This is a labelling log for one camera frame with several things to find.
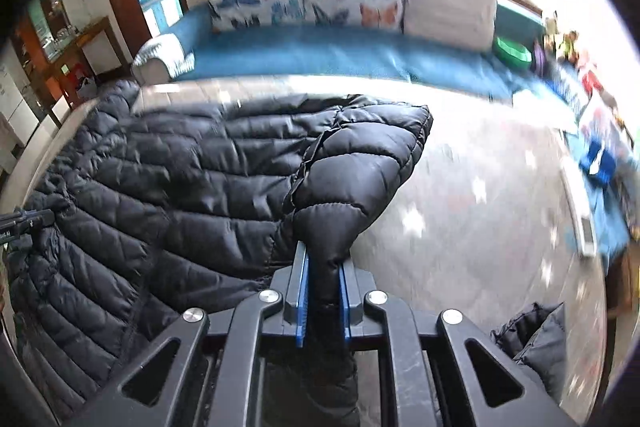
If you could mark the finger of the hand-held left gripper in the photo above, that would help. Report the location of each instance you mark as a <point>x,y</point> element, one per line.
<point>37,218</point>

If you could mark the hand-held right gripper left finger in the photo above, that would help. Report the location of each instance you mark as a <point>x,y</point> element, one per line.
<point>301,302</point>

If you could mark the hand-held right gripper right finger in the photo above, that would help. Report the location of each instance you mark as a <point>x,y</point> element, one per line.
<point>344,307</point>

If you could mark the black puffer jacket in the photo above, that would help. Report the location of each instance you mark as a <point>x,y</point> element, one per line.
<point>200,187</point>

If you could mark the white cabinet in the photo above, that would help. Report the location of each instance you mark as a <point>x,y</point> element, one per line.
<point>17,107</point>

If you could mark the quilted grey star mattress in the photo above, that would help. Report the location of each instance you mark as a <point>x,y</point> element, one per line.
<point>475,217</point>

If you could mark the wooden cabinet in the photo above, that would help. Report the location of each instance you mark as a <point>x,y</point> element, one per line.
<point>65,57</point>

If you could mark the grey patterned cloth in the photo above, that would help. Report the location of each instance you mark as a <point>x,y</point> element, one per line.
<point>160,57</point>

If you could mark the white remote control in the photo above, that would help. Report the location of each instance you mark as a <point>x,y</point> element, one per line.
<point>580,212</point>

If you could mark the blue box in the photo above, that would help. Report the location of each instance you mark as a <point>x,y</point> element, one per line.
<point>597,162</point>

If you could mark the green bowl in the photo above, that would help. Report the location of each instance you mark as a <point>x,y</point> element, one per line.
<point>512,52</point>

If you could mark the plain beige pillow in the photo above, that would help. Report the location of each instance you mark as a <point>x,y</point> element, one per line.
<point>450,9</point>

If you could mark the purple toy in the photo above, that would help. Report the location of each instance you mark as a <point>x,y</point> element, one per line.
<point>540,57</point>

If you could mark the red and white package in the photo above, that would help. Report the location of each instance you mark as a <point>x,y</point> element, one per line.
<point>590,77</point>

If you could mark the panda plush toy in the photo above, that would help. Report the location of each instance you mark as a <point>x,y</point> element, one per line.
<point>551,29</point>

